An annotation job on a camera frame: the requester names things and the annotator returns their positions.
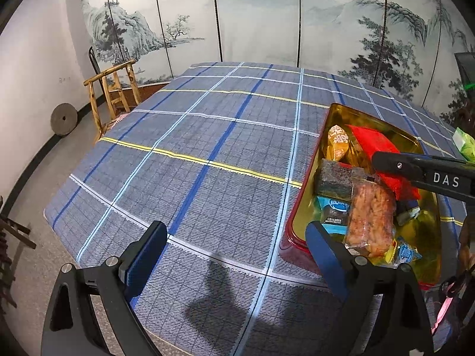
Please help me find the green tissue pack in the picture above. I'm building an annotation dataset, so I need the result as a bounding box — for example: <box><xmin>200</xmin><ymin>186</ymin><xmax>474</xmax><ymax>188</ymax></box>
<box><xmin>452</xmin><ymin>128</ymin><xmax>475</xmax><ymax>162</ymax></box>

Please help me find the blue and white snack packet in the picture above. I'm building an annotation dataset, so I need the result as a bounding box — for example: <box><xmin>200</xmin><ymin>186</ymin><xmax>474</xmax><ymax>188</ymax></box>
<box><xmin>317</xmin><ymin>196</ymin><xmax>352</xmax><ymax>235</ymax></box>

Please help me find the grey cake packet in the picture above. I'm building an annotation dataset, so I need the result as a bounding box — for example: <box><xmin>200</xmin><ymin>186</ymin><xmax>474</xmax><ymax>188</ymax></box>
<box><xmin>315</xmin><ymin>159</ymin><xmax>366</xmax><ymax>198</ymax></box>

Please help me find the painted landscape folding screen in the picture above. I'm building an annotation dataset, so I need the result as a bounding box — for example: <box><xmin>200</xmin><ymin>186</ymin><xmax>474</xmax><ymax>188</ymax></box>
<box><xmin>80</xmin><ymin>0</ymin><xmax>475</xmax><ymax>109</ymax></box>

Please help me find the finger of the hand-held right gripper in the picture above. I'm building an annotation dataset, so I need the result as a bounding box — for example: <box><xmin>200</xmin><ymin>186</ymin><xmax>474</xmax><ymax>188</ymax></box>
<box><xmin>372</xmin><ymin>151</ymin><xmax>475</xmax><ymax>199</ymax></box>

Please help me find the round stone millstone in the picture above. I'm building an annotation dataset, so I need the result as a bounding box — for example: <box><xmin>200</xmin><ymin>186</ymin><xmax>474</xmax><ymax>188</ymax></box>
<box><xmin>51</xmin><ymin>103</ymin><xmax>78</xmax><ymax>136</ymax></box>

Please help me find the red snack packet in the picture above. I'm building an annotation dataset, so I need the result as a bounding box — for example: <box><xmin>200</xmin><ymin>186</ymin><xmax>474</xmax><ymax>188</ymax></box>
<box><xmin>345</xmin><ymin>125</ymin><xmax>422</xmax><ymax>201</ymax></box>

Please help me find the dark wooden furniture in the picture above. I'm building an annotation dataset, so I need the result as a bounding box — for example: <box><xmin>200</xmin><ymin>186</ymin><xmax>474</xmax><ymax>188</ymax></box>
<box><xmin>0</xmin><ymin>196</ymin><xmax>38</xmax><ymax>306</ymax></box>

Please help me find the dark red tin box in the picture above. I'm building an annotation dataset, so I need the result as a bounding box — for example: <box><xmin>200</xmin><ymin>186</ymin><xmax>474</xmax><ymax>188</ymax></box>
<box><xmin>280</xmin><ymin>103</ymin><xmax>444</xmax><ymax>290</ymax></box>

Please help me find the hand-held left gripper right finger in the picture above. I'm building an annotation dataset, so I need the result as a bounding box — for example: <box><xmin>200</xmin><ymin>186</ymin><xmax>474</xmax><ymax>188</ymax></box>
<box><xmin>304</xmin><ymin>220</ymin><xmax>435</xmax><ymax>356</ymax></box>

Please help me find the long clear peanut brittle packet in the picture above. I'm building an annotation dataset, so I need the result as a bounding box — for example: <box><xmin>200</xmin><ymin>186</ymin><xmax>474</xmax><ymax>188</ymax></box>
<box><xmin>343</xmin><ymin>182</ymin><xmax>398</xmax><ymax>259</ymax></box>

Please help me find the light bamboo chair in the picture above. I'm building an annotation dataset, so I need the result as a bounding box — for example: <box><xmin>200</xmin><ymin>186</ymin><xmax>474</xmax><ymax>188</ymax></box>
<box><xmin>83</xmin><ymin>46</ymin><xmax>142</xmax><ymax>139</ymax></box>

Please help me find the yellow snack packet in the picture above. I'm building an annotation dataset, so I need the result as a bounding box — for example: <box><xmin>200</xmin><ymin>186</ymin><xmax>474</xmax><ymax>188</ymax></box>
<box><xmin>375</xmin><ymin>241</ymin><xmax>401</xmax><ymax>268</ymax></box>

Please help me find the blue candy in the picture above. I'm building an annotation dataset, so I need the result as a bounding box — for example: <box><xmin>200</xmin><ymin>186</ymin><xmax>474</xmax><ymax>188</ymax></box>
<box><xmin>399</xmin><ymin>200</ymin><xmax>421</xmax><ymax>226</ymax></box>
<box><xmin>395</xmin><ymin>237</ymin><xmax>422</xmax><ymax>265</ymax></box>

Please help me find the pink strap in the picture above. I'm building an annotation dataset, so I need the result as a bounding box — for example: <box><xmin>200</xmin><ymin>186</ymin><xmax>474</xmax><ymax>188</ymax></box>
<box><xmin>431</xmin><ymin>277</ymin><xmax>461</xmax><ymax>336</ymax></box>

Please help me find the orange snack packet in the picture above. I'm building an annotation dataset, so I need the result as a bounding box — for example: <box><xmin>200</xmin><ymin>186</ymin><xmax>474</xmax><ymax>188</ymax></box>
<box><xmin>327</xmin><ymin>124</ymin><xmax>352</xmax><ymax>162</ymax></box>

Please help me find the blue plaid tablecloth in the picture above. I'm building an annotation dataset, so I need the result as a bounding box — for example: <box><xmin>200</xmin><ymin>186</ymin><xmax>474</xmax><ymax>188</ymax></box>
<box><xmin>44</xmin><ymin>61</ymin><xmax>464</xmax><ymax>356</ymax></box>

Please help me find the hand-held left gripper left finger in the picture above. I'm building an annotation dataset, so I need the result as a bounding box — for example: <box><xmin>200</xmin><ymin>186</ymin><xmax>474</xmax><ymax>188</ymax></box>
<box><xmin>41</xmin><ymin>220</ymin><xmax>168</xmax><ymax>356</ymax></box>

